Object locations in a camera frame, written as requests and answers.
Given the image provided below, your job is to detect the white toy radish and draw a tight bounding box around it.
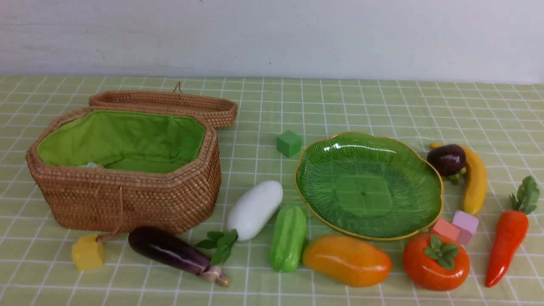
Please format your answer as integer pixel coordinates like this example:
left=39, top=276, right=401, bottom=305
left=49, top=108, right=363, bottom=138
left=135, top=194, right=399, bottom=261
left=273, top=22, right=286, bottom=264
left=196, top=180, right=283, bottom=265

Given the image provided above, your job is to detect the green toy cucumber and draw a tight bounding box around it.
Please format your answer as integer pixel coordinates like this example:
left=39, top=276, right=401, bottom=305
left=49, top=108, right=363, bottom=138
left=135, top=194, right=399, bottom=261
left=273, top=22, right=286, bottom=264
left=269, top=205, right=307, bottom=272

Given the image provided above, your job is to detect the orange toy mango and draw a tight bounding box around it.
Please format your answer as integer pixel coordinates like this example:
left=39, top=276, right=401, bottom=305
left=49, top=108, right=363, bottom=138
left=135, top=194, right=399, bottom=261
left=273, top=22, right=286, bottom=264
left=302, top=235, right=392, bottom=287

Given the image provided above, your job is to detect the purple toy eggplant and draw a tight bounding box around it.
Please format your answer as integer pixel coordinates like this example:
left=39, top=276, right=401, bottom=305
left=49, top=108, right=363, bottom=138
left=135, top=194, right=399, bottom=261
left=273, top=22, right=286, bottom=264
left=127, top=226, right=231, bottom=287

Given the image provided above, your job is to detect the dark purple toy mangosteen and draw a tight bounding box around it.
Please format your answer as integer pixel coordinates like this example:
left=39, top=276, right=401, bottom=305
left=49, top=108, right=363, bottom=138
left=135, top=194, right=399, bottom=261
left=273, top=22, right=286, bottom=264
left=427, top=144, right=467, bottom=185

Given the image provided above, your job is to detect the orange toy persimmon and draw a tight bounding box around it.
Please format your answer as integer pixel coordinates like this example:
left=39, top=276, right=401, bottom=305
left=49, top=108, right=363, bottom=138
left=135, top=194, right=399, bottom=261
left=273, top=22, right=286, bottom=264
left=402, top=234, right=470, bottom=291

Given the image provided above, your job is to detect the yellow toy banana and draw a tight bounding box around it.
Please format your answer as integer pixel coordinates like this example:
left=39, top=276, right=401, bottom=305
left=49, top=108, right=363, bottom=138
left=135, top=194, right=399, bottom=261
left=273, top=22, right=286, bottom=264
left=429, top=143, right=488, bottom=216

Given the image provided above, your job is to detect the orange toy carrot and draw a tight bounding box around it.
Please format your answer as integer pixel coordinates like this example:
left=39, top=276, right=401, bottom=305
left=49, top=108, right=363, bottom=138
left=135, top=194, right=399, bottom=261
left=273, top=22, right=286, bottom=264
left=484, top=176, right=540, bottom=287

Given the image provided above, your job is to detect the green cube block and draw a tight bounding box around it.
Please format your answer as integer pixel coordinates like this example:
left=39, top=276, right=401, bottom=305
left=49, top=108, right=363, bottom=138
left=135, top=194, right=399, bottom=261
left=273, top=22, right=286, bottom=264
left=276, top=130, right=302, bottom=158

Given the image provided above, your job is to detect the woven wicker basket lid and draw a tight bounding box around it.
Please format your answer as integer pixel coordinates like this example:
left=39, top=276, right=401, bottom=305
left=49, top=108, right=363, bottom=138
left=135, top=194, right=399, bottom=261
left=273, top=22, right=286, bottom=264
left=89, top=82, right=238, bottom=128

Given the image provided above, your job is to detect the green leaf glass plate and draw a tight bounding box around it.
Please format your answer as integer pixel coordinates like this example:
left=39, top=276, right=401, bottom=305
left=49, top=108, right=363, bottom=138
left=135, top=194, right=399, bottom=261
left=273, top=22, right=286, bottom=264
left=294, top=131, right=445, bottom=241

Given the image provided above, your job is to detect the woven wicker basket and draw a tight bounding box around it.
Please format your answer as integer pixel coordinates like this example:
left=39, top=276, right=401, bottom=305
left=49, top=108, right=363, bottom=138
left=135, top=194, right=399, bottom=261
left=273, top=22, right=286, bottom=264
left=26, top=107, right=221, bottom=234

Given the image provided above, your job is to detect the pink cube block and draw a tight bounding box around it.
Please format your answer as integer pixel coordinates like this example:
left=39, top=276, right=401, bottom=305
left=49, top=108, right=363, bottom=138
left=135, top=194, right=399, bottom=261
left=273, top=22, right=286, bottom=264
left=430, top=218, right=461, bottom=242

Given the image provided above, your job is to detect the lilac cube block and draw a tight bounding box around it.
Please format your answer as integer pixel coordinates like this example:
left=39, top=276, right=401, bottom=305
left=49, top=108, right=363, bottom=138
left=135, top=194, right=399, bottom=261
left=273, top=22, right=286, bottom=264
left=452, top=210, right=479, bottom=246

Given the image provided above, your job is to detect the yellow cube block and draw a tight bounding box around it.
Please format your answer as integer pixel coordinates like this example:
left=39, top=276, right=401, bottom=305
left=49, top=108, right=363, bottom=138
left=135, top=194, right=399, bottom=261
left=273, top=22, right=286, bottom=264
left=71, top=234, right=105, bottom=271

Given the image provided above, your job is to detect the green checked tablecloth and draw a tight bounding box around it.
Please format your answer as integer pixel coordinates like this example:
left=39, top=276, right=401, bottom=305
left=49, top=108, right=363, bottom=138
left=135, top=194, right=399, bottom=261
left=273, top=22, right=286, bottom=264
left=0, top=75, right=544, bottom=306

